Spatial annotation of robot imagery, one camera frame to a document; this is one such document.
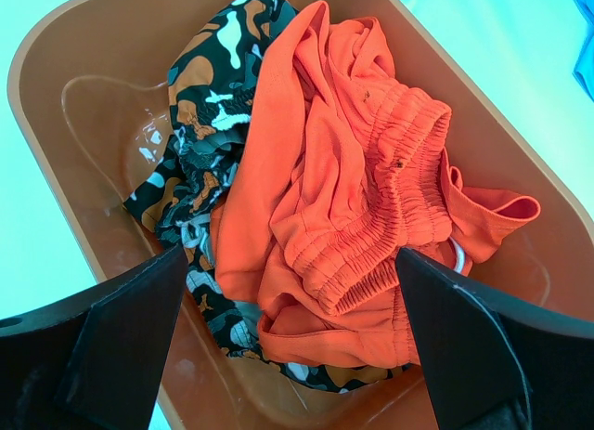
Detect light blue shorts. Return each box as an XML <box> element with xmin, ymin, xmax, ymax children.
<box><xmin>574</xmin><ymin>0</ymin><xmax>593</xmax><ymax>99</ymax></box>

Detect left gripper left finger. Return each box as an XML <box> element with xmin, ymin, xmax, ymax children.
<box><xmin>1</xmin><ymin>246</ymin><xmax>187</xmax><ymax>429</ymax></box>

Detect camouflage patterned shorts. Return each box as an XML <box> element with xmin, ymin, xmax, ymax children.
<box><xmin>123</xmin><ymin>0</ymin><xmax>405</xmax><ymax>394</ymax></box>

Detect bright orange shorts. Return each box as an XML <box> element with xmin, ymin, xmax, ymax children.
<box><xmin>211</xmin><ymin>1</ymin><xmax>540</xmax><ymax>369</ymax></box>

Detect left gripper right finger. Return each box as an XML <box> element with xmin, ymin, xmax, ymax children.
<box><xmin>395</xmin><ymin>248</ymin><xmax>593</xmax><ymax>429</ymax></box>

